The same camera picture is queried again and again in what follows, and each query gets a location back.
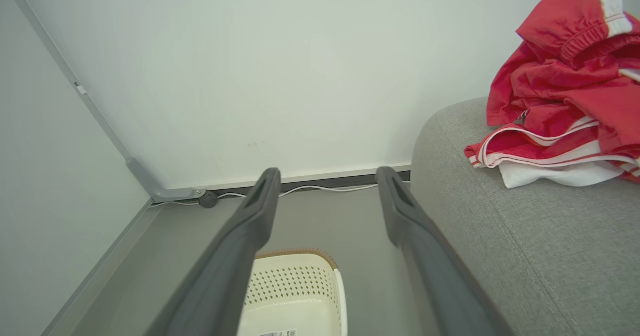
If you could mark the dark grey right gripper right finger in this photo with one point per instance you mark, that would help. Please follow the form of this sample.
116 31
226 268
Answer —
435 276

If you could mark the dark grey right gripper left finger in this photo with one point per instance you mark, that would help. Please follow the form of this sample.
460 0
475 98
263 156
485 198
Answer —
225 271

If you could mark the red and white clothing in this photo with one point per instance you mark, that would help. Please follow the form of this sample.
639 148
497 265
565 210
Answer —
570 90

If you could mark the cream plastic laundry basket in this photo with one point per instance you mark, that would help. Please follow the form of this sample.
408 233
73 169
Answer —
295 296

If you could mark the dark grey round foot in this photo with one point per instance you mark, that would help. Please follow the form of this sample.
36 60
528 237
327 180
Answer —
208 199

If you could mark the grey fabric sofa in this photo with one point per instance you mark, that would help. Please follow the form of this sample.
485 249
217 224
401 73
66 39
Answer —
530 236

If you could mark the white and black skirting board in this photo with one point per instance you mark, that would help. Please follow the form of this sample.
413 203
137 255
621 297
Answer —
330 176

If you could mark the grey metal panel frame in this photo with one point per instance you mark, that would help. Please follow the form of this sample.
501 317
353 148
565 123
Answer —
75 88

